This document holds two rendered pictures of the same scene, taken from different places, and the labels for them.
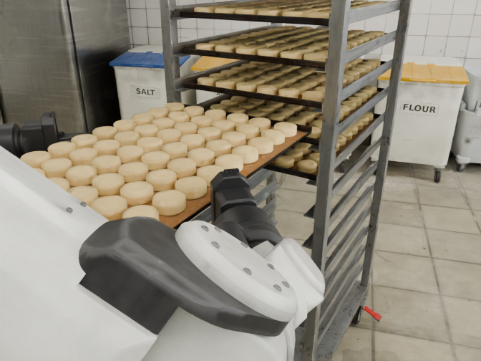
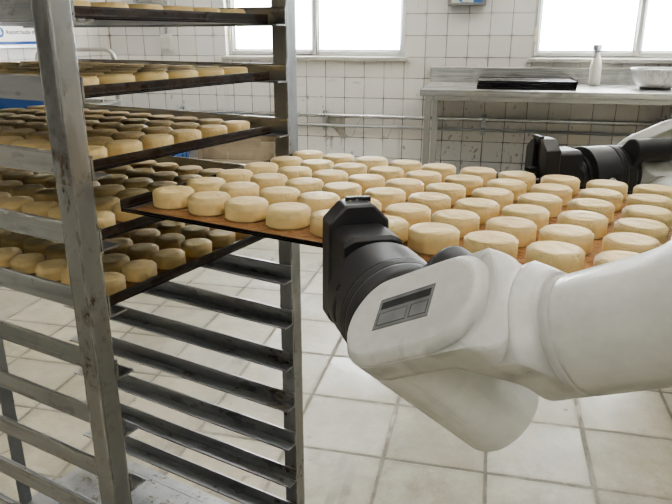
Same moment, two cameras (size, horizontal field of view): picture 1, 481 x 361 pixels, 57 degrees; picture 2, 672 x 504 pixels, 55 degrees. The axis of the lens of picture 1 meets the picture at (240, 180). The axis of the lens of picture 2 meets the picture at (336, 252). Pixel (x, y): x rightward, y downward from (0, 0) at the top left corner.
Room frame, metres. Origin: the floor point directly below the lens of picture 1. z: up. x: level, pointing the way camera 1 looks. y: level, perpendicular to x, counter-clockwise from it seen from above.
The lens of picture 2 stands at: (0.90, 0.94, 1.20)
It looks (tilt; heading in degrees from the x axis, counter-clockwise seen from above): 19 degrees down; 269
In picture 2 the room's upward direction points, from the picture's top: straight up
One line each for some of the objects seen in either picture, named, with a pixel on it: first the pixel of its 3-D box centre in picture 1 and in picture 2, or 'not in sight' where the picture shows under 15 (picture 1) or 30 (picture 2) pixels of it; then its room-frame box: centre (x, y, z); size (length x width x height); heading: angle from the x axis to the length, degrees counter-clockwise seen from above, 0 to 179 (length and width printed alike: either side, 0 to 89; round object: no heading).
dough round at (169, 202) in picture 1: (169, 202); (559, 185); (0.58, 0.11, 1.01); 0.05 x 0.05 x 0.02
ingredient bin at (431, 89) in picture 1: (411, 116); not in sight; (3.09, -1.24, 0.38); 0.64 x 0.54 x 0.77; 163
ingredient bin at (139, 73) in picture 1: (162, 99); not in sight; (3.58, 0.65, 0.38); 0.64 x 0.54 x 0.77; 168
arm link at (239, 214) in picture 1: (236, 226); (569, 177); (0.53, 0.01, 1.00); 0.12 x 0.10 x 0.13; 14
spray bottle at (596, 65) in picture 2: not in sight; (596, 65); (-0.95, -3.52, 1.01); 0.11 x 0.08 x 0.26; 76
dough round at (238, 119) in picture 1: (237, 119); (261, 171); (0.99, 0.01, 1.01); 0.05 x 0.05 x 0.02
